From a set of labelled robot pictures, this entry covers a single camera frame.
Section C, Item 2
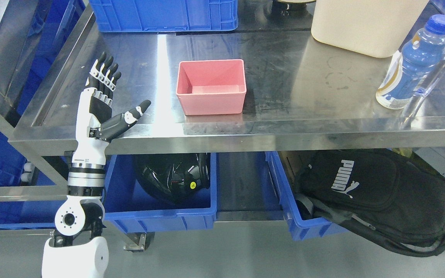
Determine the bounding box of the blue bin far left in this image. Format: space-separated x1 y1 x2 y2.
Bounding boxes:
0 132 63 229

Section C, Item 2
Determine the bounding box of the cream plastic container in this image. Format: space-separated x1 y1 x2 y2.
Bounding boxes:
311 0 428 58

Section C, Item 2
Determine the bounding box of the black Puma backpack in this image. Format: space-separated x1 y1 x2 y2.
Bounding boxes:
294 149 445 258

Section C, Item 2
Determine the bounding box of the steel table frame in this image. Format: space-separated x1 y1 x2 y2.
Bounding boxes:
8 4 445 253

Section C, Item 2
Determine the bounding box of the steel shelf left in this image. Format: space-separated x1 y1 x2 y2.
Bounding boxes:
0 0 52 137

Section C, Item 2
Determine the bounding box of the blue bin under table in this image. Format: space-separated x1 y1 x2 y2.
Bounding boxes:
265 151 348 241
104 153 219 234

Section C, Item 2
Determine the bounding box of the blue bin under table left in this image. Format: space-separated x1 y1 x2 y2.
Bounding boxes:
104 153 219 234

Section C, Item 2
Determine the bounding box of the blue crate on table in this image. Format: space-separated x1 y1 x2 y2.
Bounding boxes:
89 0 238 33

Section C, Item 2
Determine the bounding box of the pink plastic storage box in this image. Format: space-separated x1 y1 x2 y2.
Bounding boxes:
175 59 247 116

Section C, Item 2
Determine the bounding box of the black helmet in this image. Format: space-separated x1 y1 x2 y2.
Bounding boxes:
132 153 211 205

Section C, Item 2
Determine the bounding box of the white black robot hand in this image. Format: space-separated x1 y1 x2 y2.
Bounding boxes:
71 52 151 170

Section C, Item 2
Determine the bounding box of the blue sports drink bottle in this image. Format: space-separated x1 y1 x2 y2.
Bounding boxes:
375 14 445 110

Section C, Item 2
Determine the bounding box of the blue bin under table right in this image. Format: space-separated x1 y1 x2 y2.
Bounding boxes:
265 151 348 241

